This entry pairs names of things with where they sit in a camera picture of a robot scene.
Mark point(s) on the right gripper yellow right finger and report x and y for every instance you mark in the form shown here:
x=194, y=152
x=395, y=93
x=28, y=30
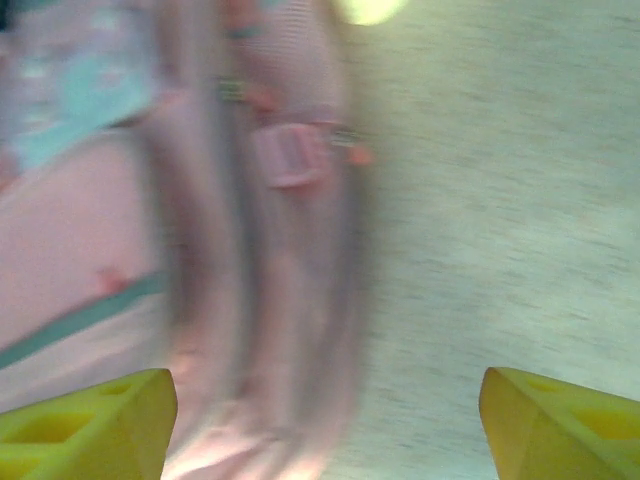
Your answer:
x=560, y=440

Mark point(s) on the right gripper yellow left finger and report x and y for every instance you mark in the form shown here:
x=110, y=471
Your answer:
x=100, y=435

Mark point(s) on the pink student backpack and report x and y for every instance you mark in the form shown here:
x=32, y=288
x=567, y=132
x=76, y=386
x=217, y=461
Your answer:
x=150, y=225

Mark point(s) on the cream knife block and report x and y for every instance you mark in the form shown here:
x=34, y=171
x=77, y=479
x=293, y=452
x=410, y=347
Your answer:
x=372, y=10

